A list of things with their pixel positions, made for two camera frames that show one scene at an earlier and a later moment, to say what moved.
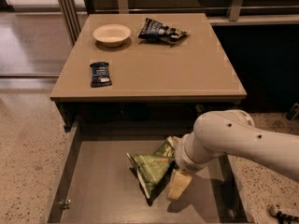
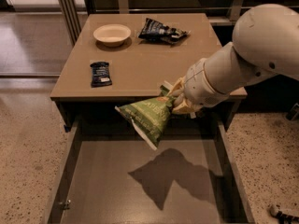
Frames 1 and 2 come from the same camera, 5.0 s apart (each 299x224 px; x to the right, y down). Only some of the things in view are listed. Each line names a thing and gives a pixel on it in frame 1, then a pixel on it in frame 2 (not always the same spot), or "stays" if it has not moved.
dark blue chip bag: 153,30 stays
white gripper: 184,161 → 196,86
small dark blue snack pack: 100,75 stays
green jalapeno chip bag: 150,165 → 150,115
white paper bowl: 111,35 stays
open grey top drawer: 97,183 stays
